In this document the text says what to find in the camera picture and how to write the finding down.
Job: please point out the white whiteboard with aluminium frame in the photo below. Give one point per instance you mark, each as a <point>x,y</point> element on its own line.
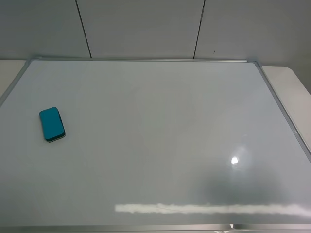
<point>151,146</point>

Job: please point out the blue whiteboard eraser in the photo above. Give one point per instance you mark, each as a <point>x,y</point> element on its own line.
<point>52,125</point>

